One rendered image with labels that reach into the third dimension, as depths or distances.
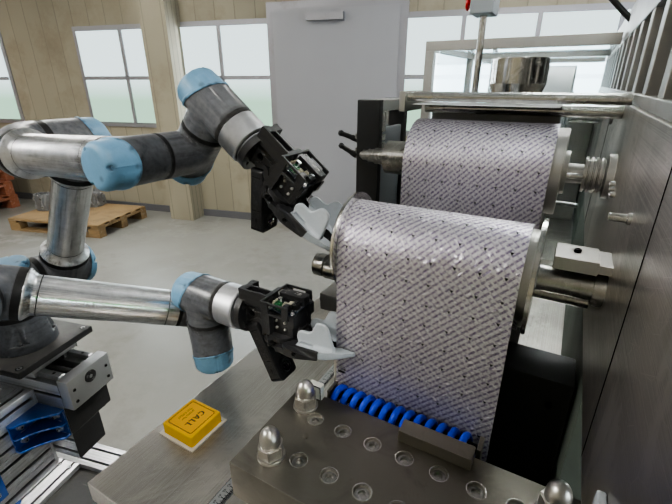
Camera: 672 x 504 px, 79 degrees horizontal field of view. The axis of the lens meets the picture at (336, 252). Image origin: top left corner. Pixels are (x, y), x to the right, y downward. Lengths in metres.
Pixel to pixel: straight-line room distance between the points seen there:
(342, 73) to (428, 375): 3.78
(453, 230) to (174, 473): 0.57
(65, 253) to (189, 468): 0.73
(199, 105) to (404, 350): 0.48
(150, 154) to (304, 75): 3.68
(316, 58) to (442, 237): 3.83
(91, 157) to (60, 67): 5.41
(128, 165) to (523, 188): 0.60
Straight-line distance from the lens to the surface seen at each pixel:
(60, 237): 1.25
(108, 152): 0.66
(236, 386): 0.90
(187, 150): 0.73
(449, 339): 0.55
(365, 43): 4.16
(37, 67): 6.35
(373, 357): 0.62
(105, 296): 0.89
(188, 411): 0.83
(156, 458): 0.81
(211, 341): 0.80
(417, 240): 0.52
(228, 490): 0.73
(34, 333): 1.35
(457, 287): 0.52
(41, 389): 1.36
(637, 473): 0.30
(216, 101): 0.70
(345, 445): 0.59
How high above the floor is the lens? 1.47
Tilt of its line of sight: 22 degrees down
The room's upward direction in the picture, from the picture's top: straight up
